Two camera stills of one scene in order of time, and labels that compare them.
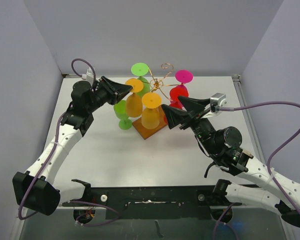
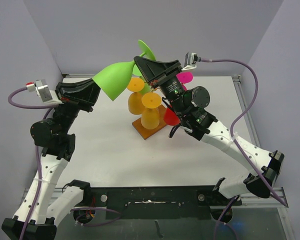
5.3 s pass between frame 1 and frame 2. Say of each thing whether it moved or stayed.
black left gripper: moved
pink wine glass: stayed
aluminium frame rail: stayed
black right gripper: moved
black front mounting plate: stayed
